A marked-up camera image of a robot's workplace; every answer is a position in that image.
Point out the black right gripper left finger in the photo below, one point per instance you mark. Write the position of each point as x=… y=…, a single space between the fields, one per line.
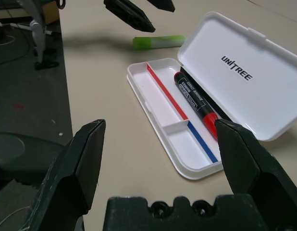
x=66 y=180

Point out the white plastic pencil case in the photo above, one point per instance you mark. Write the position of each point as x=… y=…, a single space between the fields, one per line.
x=235 y=60

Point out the brown cardboard box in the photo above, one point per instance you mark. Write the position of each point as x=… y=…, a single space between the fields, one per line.
x=51 y=12

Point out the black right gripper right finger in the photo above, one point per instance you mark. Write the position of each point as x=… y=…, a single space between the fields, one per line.
x=259 y=173

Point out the green highlighter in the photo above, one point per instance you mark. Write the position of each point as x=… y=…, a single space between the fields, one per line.
x=158 y=41

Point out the white pole black base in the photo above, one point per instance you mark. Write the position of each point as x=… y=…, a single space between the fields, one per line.
x=39 y=36

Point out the black marker red cap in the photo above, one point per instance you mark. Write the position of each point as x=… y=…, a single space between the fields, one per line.
x=191 y=96

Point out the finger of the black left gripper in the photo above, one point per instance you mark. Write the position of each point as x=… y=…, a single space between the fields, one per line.
x=131 y=15
x=164 y=4

